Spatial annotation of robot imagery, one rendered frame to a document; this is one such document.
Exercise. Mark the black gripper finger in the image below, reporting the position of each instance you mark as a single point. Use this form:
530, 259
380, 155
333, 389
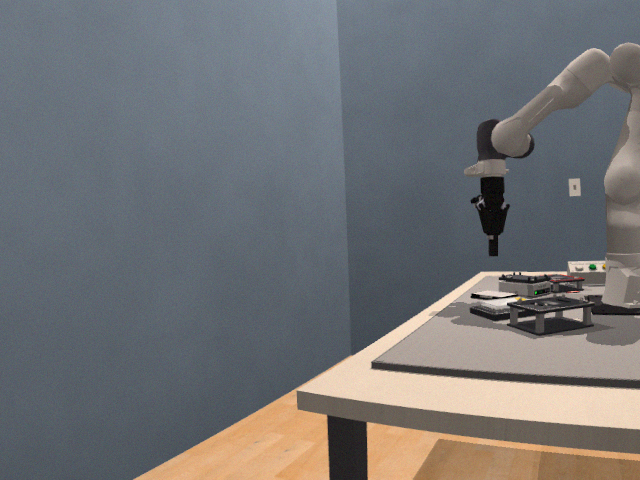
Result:
488, 224
499, 224

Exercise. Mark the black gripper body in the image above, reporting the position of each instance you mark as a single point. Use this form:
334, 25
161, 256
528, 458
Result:
492, 188

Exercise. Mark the white operator button panel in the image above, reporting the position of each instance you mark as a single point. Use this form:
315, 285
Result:
595, 275

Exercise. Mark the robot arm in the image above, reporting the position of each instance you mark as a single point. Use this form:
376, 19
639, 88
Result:
581, 78

